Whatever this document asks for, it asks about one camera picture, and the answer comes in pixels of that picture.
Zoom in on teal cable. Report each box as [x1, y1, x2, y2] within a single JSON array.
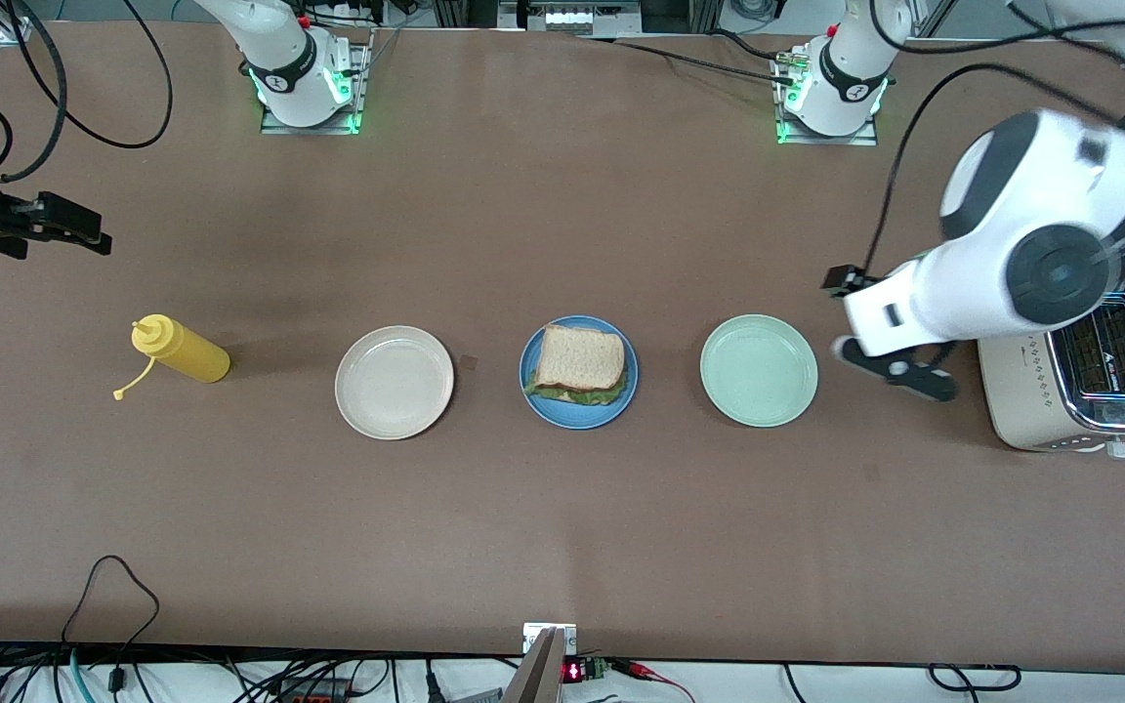
[[67, 646, 97, 703]]

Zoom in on toasted bread slice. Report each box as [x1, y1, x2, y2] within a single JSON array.
[[532, 324, 628, 394]]

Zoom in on beige round plate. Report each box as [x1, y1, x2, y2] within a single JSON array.
[[334, 325, 455, 441]]

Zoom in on white lit electronic device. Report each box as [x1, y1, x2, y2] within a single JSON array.
[[521, 0, 612, 35]]

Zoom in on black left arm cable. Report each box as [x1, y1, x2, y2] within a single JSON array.
[[860, 0, 1125, 284]]

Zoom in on black looped cable with plug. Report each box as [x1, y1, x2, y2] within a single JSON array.
[[60, 555, 161, 696]]

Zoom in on black coiled cable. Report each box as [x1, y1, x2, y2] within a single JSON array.
[[928, 663, 1023, 693]]

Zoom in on blue round plate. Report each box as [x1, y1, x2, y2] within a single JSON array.
[[519, 314, 640, 431]]

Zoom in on thin black power cable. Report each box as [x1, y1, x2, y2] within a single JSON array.
[[707, 27, 788, 62], [585, 35, 796, 84]]

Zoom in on white power strip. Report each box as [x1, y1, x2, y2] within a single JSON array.
[[307, 0, 390, 25]]

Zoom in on white pole mount bracket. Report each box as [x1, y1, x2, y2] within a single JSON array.
[[522, 622, 579, 656]]

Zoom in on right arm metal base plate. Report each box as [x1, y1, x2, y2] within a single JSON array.
[[260, 27, 374, 137]]

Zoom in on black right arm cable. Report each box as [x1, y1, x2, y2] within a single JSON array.
[[0, 0, 175, 186]]

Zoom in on yellow squeeze bottle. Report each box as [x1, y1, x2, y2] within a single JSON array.
[[112, 313, 232, 400]]

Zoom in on green lettuce leaf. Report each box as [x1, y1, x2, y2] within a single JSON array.
[[523, 363, 631, 407]]

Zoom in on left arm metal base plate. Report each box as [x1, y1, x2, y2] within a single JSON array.
[[774, 49, 882, 147]]

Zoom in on aluminium camera pole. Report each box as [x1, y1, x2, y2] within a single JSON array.
[[501, 627, 566, 703]]

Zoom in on cream chrome toaster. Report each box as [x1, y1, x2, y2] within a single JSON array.
[[976, 283, 1125, 461]]

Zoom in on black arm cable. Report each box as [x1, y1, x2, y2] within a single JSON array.
[[0, 0, 175, 186], [860, 0, 1125, 284]]

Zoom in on mint green round plate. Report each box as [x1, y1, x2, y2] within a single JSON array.
[[699, 313, 819, 429]]

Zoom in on red clip lead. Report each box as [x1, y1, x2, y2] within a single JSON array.
[[611, 658, 695, 703]]

